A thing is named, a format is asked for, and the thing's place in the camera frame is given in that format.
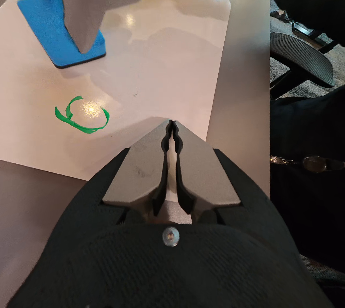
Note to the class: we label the blue eraser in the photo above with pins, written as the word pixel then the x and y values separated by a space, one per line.
pixel 45 25

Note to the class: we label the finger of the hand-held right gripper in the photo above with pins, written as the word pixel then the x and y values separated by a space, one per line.
pixel 80 11

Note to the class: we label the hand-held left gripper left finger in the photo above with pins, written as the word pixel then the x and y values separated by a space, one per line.
pixel 137 176

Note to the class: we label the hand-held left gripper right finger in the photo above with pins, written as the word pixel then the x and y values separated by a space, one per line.
pixel 207 178

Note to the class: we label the white whiteboard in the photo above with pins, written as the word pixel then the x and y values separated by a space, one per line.
pixel 161 70

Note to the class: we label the black badge reel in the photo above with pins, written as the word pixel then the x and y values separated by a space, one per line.
pixel 314 163

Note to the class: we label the grey mesh office chair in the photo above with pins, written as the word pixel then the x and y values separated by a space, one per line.
pixel 304 57

